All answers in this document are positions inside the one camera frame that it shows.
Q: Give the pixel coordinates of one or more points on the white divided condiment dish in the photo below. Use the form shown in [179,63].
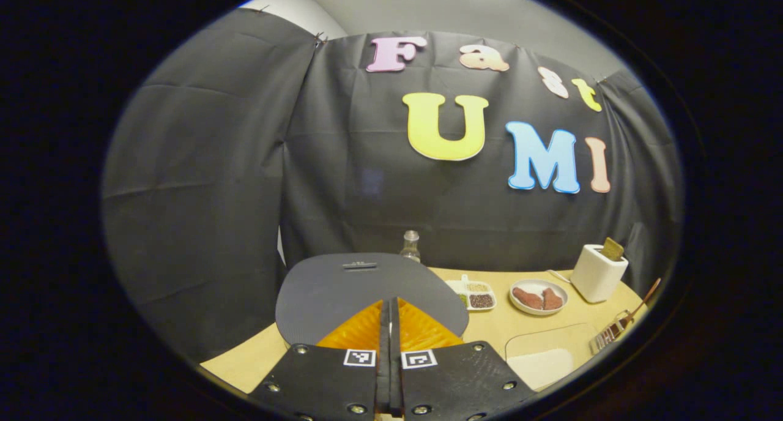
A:
[480,300]

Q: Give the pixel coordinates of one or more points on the brown wooden spoon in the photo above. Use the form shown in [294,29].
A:
[649,294]

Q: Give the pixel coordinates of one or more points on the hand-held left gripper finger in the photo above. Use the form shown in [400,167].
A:
[395,360]
[385,360]

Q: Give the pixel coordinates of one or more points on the red meat piece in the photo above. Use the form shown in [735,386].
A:
[528,298]
[552,299]

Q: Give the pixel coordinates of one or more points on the brown toast slice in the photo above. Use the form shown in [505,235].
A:
[612,249]

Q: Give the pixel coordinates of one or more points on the small glass bottle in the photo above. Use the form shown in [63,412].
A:
[410,249]

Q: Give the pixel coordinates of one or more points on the black silver rice cooker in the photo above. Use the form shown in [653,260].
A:
[342,292]

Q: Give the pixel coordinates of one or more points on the black backdrop cloth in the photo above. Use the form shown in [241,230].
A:
[202,194]

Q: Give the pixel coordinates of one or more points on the white toaster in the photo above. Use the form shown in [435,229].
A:
[596,280]

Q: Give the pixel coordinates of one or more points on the clear plastic rice box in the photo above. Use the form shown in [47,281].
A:
[550,338]

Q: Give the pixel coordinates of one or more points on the white round plate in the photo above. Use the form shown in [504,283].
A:
[538,284]

